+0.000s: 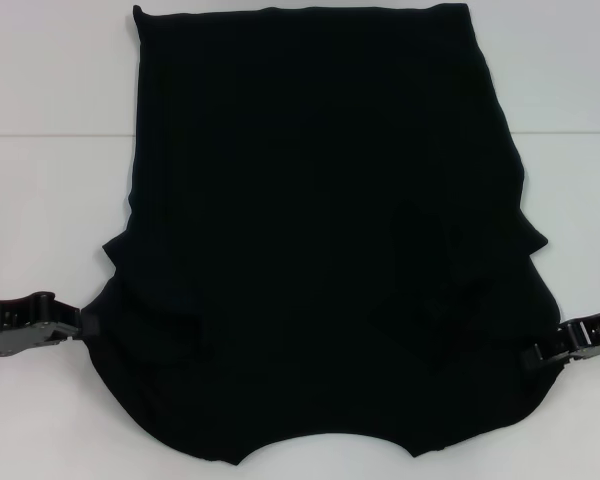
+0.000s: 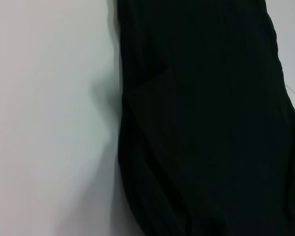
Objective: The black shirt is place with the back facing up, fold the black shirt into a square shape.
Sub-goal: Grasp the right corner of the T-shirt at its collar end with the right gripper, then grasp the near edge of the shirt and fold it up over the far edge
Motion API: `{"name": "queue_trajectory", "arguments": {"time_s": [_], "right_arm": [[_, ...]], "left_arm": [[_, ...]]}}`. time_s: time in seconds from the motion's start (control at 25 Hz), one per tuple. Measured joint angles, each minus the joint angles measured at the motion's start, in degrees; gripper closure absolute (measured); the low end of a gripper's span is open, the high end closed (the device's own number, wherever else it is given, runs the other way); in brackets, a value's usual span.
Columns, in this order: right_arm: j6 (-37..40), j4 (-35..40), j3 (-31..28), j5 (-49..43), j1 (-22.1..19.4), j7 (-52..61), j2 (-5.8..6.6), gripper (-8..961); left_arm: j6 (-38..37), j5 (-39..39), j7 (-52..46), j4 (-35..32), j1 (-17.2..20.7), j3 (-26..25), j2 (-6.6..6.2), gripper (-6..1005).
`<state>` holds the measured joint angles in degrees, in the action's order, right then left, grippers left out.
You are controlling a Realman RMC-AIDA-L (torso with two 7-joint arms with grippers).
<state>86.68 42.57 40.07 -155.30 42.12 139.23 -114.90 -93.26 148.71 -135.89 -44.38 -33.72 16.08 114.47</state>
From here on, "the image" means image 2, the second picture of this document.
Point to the black t-shirt with FREE print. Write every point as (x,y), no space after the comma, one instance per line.
(199,123)

